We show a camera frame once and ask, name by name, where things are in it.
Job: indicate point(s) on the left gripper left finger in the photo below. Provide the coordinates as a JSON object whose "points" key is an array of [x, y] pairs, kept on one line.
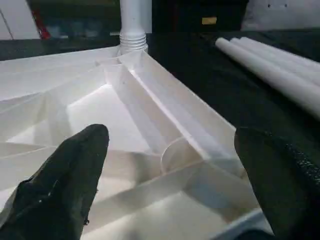
{"points": [[57, 187]]}

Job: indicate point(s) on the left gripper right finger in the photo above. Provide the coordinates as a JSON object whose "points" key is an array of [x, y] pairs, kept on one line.
{"points": [[287, 187]]}

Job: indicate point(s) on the white plastic table top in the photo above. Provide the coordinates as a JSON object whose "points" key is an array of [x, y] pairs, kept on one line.
{"points": [[150, 100]]}

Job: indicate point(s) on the white cabinet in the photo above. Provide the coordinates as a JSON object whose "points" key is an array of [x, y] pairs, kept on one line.
{"points": [[15, 17]]}

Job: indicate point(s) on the small brass object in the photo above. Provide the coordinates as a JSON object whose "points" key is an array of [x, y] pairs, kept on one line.
{"points": [[208, 20]]}

